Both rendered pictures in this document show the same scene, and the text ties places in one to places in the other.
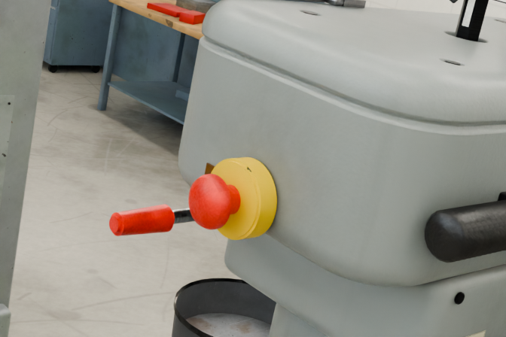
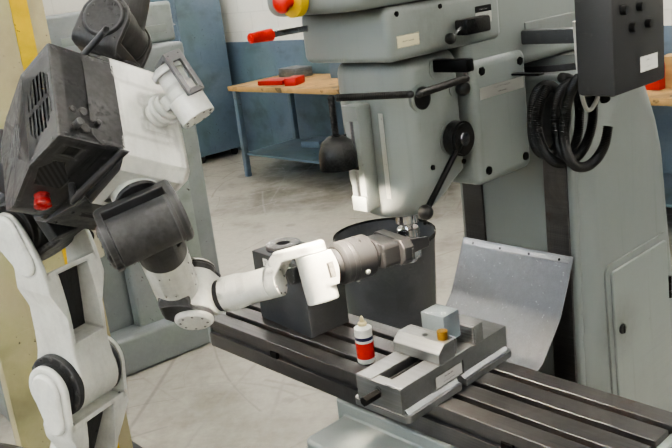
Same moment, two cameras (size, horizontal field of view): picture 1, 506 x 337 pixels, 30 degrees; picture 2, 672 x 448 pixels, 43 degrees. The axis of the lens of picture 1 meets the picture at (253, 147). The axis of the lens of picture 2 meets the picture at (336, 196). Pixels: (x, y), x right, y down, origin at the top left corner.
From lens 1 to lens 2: 90 cm
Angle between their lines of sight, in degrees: 4
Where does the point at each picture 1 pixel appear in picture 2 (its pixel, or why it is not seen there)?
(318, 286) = (344, 40)
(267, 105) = not seen: outside the picture
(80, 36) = (215, 129)
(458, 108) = not seen: outside the picture
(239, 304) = not seen: hidden behind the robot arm
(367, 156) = not seen: outside the picture
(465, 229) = not seen: outside the picture
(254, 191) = not seen: outside the picture
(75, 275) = not seen: hidden behind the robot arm
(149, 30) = (266, 107)
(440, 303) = (388, 17)
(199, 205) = (277, 3)
